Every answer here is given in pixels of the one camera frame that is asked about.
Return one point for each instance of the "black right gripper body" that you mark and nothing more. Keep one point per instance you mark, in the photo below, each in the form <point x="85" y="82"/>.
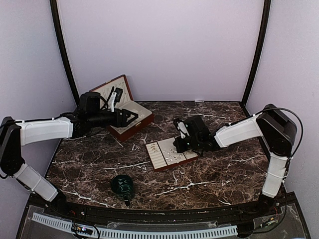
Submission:
<point x="183" y="147"/>

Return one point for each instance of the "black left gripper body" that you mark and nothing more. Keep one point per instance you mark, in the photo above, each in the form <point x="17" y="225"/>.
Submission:
<point x="115" y="122"/>

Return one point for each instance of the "red jewelry tray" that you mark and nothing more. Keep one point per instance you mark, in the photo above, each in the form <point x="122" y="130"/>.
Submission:
<point x="163" y="155"/>

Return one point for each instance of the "dark green glass mug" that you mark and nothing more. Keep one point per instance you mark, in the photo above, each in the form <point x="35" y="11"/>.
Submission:
<point x="123" y="187"/>

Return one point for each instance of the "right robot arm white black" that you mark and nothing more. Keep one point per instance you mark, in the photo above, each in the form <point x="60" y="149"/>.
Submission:
<point x="271" y="124"/>

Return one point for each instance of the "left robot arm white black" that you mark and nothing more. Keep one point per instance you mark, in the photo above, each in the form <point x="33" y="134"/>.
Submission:
<point x="93" y="111"/>

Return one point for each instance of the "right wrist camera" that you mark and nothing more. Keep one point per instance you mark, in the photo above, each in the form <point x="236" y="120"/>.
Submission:
<point x="180" y="126"/>

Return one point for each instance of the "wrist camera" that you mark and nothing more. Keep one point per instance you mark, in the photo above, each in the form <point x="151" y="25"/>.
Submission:
<point x="180" y="126"/>
<point x="114" y="97"/>

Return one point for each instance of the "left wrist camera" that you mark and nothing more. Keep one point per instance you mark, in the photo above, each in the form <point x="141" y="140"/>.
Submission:
<point x="114" y="97"/>

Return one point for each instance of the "left black frame post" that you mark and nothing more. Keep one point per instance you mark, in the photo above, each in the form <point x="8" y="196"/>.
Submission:
<point x="63" y="50"/>

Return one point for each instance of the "black frame post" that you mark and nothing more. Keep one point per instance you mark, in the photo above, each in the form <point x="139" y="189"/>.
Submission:
<point x="258" y="52"/>
<point x="63" y="50"/>

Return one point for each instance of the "black front rail base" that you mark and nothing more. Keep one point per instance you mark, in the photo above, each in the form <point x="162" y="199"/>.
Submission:
<point x="174" y="210"/>

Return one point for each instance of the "white slotted cable duct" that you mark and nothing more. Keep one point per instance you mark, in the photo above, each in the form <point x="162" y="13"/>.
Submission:
<point x="133" y="231"/>

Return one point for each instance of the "right black frame post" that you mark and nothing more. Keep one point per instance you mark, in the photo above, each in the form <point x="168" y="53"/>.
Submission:
<point x="258" y="52"/>

